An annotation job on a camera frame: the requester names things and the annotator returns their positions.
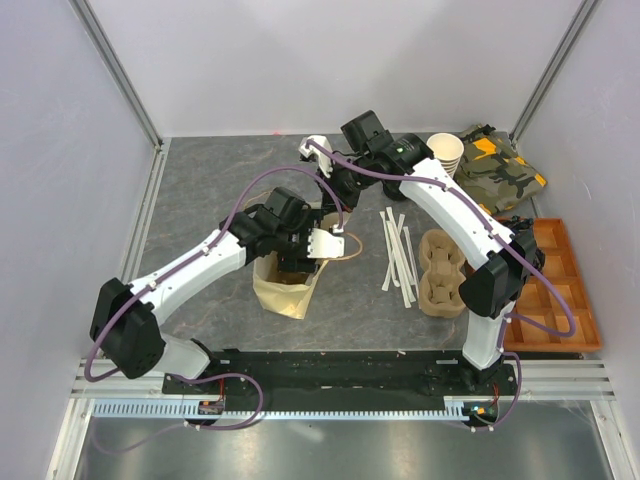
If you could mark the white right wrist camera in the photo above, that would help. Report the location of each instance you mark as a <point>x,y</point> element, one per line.
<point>314,148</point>

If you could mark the white slotted cable duct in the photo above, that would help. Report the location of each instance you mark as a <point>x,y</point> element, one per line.
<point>201,410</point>

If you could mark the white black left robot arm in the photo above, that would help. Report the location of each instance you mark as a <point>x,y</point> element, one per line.
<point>127,317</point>

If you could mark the cardboard cup carrier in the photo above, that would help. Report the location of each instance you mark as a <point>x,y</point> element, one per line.
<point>441,261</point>

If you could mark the camouflage fabric cloth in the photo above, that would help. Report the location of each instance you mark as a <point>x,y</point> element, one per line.
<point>493,173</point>

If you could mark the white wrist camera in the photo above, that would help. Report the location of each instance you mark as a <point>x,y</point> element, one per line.
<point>326,244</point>
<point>314,148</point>

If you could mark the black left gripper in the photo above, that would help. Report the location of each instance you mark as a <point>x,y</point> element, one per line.
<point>288,262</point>

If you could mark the stack of paper cups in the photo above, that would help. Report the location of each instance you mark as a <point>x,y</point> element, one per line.
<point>448,149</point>

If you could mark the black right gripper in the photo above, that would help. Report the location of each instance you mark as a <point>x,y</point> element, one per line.
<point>329,202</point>

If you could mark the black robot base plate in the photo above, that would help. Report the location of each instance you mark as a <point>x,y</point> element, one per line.
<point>286,373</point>

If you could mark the brown paper takeout bag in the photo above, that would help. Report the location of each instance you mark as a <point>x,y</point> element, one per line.
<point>290,285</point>

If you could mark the stack of black lids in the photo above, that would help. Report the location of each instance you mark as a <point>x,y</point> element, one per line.
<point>391,190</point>

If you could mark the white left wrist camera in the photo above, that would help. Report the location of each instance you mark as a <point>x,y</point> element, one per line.
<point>326,244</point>

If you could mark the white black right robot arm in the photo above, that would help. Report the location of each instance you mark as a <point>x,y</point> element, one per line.
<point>501,260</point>

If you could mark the white straw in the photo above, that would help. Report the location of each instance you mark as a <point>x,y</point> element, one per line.
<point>408,274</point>
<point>399,272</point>
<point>390,264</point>
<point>396,272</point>
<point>395,249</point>

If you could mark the orange compartment tray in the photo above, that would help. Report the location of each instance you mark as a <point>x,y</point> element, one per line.
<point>538,304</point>

